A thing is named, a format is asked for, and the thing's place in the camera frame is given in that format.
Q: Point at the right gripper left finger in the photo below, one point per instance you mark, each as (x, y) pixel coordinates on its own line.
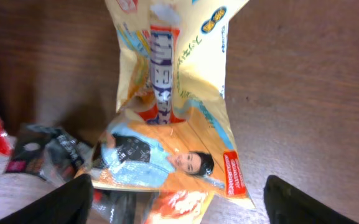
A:
(68, 204)

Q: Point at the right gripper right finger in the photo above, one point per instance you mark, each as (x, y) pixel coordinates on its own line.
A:
(286, 204)

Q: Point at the yellow snack bag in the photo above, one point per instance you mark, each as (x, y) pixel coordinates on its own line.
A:
(171, 135)

